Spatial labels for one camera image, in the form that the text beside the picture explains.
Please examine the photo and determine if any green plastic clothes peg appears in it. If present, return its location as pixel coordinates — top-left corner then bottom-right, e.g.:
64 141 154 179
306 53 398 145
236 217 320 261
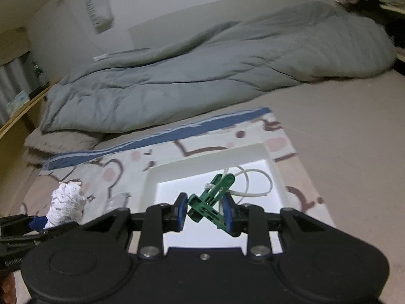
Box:
187 174 235 231

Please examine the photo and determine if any white paper ball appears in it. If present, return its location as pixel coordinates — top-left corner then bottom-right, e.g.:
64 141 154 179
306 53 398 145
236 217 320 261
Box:
44 181 87 229

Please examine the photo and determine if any person's left hand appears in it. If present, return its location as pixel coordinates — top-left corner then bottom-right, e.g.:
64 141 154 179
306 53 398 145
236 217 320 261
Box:
1 273 17 304

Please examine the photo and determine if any white shallow cardboard box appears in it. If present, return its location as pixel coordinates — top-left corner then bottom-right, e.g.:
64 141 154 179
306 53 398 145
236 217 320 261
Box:
138 144 288 251

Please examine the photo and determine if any cartoon bear print cloth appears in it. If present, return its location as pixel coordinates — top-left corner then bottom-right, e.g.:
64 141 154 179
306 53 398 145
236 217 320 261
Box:
20 108 333 224

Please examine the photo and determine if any beige fleece blanket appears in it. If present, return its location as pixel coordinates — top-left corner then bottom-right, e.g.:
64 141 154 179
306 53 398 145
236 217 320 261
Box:
23 128 103 165

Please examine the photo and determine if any wooden bedside shelf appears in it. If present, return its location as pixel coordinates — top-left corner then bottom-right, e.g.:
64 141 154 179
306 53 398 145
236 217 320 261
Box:
0 85 52 139

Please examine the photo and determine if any tissue pack on shelf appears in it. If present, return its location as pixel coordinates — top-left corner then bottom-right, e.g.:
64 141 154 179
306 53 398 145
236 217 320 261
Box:
6 90 30 117

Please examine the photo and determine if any green glass bottle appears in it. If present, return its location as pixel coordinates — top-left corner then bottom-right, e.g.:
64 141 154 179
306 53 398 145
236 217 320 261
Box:
32 61 48 88

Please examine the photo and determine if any grey quilted duvet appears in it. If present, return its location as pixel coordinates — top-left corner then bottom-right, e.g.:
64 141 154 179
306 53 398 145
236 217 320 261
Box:
40 2 396 133

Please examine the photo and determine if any white headboard panel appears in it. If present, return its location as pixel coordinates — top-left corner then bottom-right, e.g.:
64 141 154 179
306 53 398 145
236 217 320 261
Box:
128 0 317 51

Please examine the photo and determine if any white wall device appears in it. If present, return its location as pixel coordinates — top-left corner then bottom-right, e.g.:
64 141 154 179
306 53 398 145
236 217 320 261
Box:
85 0 114 34

